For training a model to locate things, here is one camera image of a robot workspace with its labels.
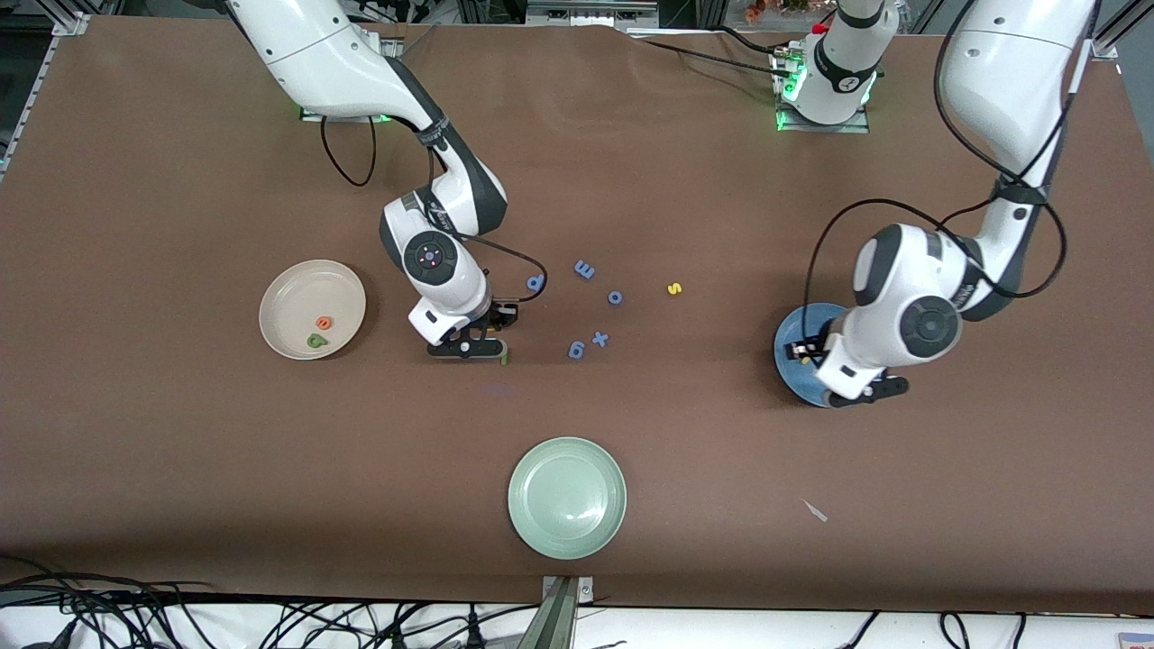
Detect blue plate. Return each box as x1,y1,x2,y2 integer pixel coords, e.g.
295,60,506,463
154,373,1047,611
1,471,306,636
774,302,853,409

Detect brown table cover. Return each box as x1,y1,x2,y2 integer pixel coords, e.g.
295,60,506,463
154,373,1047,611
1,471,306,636
0,16,1154,618

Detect pale green plate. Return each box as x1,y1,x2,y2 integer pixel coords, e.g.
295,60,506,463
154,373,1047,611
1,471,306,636
507,436,628,561

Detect beige plate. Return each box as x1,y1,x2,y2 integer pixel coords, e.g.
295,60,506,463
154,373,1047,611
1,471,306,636
258,260,368,361

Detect grey metal box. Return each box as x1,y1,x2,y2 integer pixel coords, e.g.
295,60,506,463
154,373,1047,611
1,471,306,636
526,0,661,26

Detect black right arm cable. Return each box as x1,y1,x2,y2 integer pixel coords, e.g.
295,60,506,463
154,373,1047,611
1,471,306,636
320,117,548,307

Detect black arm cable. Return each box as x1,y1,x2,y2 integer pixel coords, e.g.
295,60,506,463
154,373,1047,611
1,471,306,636
320,117,548,307
802,0,1069,339

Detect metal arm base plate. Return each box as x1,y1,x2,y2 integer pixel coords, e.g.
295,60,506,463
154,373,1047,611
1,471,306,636
774,45,872,134
302,106,398,123

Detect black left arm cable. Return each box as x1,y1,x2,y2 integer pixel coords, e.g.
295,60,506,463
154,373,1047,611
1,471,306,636
802,0,1069,339

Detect black table cable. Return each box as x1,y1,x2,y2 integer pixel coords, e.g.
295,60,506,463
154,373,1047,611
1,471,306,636
622,30,794,78

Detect grey metal post bracket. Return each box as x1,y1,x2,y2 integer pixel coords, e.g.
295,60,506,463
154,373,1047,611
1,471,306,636
539,575,596,649

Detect aluminium frame rail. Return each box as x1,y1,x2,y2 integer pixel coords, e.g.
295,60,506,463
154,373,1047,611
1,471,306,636
0,0,91,172
1086,0,1154,62

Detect black floor cable bundle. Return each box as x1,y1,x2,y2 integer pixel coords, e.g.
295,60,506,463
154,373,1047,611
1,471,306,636
0,554,222,649

